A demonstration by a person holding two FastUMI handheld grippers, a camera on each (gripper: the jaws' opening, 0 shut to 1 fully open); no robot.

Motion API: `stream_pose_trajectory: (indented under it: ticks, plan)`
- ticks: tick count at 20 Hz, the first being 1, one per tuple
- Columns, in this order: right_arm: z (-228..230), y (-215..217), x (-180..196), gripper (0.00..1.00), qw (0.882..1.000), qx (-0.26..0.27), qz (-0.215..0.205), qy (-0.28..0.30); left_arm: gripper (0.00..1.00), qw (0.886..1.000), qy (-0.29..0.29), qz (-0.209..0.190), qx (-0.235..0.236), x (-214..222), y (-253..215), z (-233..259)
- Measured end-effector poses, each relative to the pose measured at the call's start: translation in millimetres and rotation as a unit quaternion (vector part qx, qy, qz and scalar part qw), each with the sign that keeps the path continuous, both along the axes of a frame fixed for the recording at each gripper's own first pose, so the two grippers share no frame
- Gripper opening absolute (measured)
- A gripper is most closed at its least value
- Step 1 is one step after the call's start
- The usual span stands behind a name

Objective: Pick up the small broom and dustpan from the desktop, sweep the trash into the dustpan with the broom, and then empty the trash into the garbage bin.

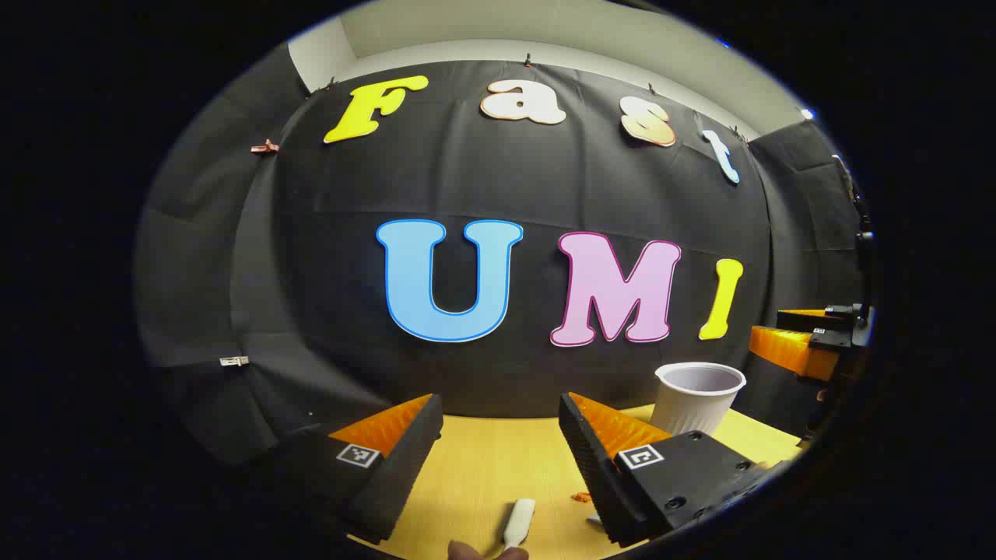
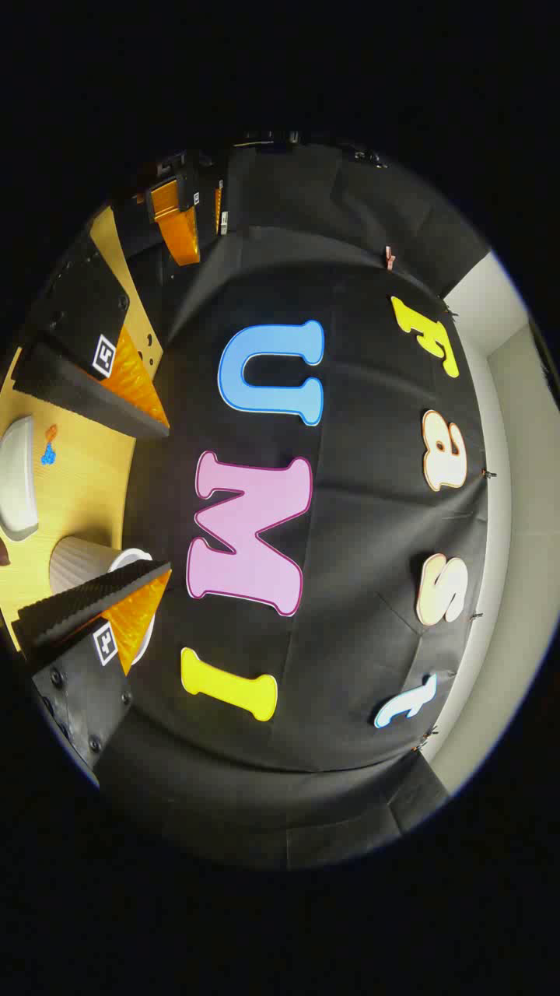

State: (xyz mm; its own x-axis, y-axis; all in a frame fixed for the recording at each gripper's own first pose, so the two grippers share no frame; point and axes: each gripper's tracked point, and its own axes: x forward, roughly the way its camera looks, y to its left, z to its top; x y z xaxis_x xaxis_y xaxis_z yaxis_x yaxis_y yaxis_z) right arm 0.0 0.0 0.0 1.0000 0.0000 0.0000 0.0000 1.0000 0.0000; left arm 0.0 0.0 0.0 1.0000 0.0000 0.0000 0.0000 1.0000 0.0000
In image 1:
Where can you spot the white ribbed garbage bin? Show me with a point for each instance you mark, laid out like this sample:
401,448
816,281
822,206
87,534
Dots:
692,412

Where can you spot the wooden desktop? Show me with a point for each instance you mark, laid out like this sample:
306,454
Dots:
482,467

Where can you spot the orange clip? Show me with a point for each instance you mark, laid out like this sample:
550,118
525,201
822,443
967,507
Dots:
264,146

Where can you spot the small white broom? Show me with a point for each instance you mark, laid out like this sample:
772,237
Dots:
520,517

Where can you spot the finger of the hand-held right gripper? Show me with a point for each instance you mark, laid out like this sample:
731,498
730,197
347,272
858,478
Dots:
809,319
786,350

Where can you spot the white clip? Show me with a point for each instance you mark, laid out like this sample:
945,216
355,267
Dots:
233,361

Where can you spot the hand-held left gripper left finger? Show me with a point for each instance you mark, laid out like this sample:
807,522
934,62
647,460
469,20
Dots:
397,474

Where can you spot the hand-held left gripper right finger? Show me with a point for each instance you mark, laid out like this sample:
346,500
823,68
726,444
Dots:
595,474

